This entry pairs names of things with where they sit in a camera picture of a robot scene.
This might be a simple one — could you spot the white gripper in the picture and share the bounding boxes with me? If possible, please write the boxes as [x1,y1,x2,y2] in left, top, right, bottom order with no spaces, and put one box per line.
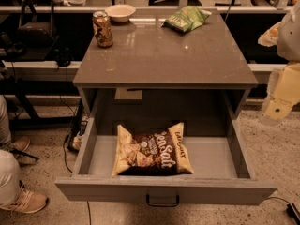
[260,62,300,126]

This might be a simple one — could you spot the brown sea salt chip bag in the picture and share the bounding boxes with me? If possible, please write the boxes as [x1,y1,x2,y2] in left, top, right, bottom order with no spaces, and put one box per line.
[112,123,194,176]

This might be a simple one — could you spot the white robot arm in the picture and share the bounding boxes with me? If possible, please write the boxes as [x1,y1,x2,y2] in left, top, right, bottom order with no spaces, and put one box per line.
[258,2,300,126]

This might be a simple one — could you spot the grey open drawer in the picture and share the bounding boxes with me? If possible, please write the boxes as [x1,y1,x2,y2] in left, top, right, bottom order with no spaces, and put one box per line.
[54,89,278,206]

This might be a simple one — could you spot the green chip bag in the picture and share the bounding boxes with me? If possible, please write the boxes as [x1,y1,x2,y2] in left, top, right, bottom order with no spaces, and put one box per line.
[162,6,212,33]

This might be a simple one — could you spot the grey cabinet counter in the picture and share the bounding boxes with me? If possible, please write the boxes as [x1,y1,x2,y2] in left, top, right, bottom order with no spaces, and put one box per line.
[74,8,258,110]

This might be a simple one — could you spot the black bag on shelf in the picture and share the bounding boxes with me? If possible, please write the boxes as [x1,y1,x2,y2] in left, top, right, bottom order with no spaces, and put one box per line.
[16,0,55,48]

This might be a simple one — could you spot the white ceramic bowl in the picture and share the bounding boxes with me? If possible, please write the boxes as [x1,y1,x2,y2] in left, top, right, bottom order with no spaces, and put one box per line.
[105,4,136,23]

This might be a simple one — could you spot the orange soda can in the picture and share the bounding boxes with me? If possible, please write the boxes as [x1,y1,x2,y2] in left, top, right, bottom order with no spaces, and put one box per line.
[92,11,113,48]

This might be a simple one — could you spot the power strip on floor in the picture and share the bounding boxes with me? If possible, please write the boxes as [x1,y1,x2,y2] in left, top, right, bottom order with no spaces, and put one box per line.
[67,115,89,151]

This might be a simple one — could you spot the black headphones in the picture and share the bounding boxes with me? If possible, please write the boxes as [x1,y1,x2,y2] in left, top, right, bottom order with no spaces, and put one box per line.
[53,48,72,68]

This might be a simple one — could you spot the tan sneaker far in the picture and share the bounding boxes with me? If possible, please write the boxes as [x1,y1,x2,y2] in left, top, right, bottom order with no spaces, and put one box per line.
[12,136,30,152]

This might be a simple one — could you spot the tan sneaker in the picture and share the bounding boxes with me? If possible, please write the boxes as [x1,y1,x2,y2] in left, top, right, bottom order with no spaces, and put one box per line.
[12,136,30,152]
[0,184,48,214]

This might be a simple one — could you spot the tan sneaker near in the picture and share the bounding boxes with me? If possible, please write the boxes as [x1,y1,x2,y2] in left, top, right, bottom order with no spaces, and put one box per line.
[0,184,48,214]

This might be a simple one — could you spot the person's light trouser leg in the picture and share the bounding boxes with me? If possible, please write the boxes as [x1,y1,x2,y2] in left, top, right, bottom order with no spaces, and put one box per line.
[0,96,20,205]

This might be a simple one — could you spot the black drawer handle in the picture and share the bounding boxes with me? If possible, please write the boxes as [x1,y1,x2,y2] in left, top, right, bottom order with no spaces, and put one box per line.
[146,194,180,207]

